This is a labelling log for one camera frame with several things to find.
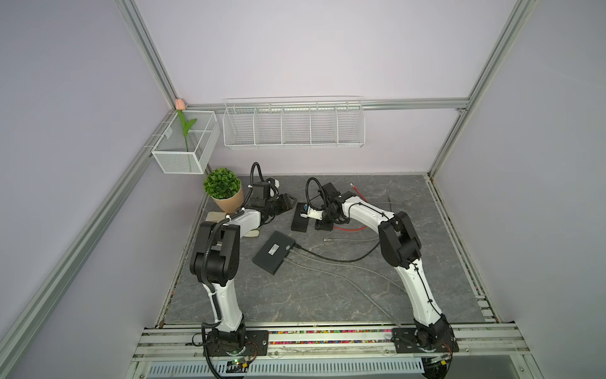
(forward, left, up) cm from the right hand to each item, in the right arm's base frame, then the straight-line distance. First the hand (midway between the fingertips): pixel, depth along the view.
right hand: (320, 222), depth 103 cm
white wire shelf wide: (+38, +11, +26) cm, 47 cm away
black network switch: (-15, +19, +2) cm, 24 cm away
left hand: (+3, +10, +10) cm, 15 cm away
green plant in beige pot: (+7, +39, +14) cm, 42 cm away
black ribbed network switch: (-2, +9, +2) cm, 9 cm away
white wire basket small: (+15, +51, +32) cm, 62 cm away
